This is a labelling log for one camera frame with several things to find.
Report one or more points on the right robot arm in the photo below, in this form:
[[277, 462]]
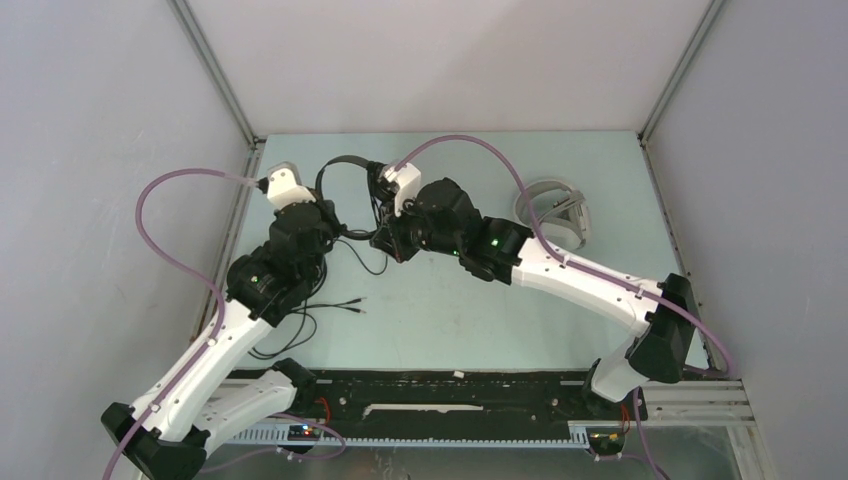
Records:
[[440, 217]]

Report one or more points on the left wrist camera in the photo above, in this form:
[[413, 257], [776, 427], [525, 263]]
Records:
[[282, 187]]

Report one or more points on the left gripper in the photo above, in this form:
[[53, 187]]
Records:
[[333, 224]]

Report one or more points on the aluminium frame rail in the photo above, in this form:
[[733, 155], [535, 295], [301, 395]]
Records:
[[189, 21]]

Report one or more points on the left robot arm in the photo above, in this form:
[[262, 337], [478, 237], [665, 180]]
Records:
[[170, 431]]

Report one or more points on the white headphones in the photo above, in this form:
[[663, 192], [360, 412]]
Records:
[[561, 210]]

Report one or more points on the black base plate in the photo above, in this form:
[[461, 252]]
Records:
[[447, 406]]

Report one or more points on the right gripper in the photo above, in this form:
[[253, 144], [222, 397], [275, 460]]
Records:
[[389, 238]]

